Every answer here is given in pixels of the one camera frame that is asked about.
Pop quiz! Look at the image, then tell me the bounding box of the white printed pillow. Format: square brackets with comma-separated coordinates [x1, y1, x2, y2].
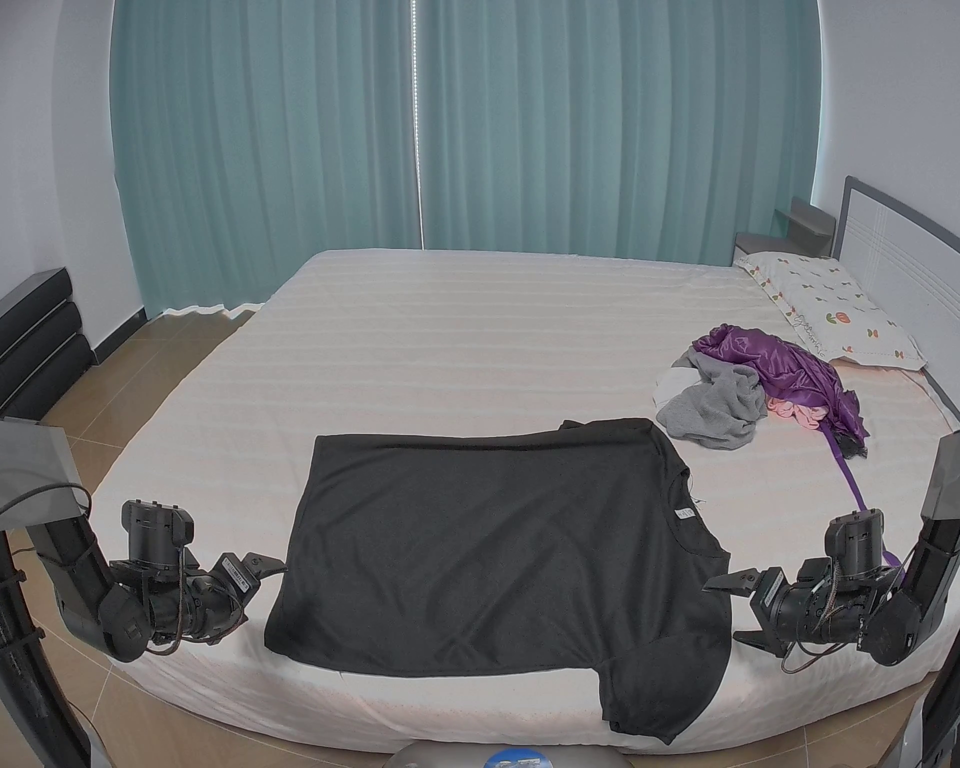
[735, 251, 930, 371]

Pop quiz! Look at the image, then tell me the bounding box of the grey bedside table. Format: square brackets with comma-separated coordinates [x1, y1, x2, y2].
[733, 196, 837, 264]

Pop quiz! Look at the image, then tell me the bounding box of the blue-green curtain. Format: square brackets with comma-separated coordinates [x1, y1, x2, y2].
[111, 0, 426, 317]
[414, 0, 823, 266]

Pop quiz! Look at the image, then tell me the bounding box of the bed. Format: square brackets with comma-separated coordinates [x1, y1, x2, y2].
[56, 176, 960, 756]

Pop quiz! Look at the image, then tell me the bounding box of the black T-shirt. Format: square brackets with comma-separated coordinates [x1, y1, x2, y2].
[264, 418, 733, 746]

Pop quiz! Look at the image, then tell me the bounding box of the white garment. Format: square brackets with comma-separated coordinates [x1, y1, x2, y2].
[654, 365, 699, 407]

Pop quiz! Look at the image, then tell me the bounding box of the black cable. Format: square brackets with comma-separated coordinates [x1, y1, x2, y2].
[0, 483, 93, 519]

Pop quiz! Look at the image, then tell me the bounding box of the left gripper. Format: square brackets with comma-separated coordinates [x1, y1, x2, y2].
[192, 552, 290, 640]

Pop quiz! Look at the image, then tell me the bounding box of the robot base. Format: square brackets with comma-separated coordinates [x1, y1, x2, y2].
[390, 742, 636, 768]

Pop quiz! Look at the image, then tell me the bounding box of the black chest of drawers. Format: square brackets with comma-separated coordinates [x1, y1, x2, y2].
[0, 267, 98, 418]

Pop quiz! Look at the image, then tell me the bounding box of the pink garment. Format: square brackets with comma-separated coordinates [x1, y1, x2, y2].
[765, 396, 827, 431]

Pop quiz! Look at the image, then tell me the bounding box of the grey garment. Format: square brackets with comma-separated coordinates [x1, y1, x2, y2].
[655, 348, 768, 451]

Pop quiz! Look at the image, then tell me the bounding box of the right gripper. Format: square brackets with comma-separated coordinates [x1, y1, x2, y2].
[702, 567, 828, 660]

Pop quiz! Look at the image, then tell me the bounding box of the purple satin garment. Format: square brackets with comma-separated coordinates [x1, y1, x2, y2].
[691, 322, 906, 570]

